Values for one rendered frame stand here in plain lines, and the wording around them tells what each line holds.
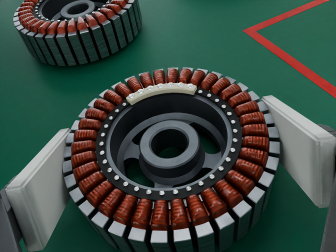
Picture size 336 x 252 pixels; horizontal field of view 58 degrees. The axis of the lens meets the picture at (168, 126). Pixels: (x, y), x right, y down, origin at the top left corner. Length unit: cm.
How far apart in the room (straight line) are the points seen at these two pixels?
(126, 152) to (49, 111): 9
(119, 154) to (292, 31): 19
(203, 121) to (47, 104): 13
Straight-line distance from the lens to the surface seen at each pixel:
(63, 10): 31
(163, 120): 19
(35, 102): 26
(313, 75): 25
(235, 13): 32
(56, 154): 16
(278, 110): 16
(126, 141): 18
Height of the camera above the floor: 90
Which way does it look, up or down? 48 degrees down
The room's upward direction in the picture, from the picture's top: 11 degrees counter-clockwise
